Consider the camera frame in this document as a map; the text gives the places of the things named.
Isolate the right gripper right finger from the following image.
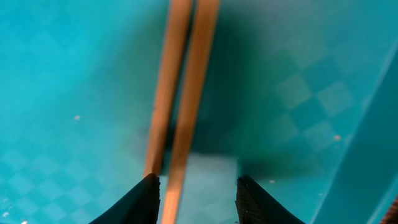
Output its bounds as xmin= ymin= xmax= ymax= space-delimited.
xmin=235 ymin=175 xmax=304 ymax=224

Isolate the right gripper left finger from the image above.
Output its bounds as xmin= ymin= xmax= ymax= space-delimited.
xmin=90 ymin=173 xmax=160 ymax=224

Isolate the wooden chopstick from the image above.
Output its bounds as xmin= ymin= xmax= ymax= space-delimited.
xmin=144 ymin=0 xmax=193 ymax=176
xmin=161 ymin=0 xmax=220 ymax=224

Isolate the teal serving tray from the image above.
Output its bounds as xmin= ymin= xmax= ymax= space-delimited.
xmin=1 ymin=1 xmax=397 ymax=223

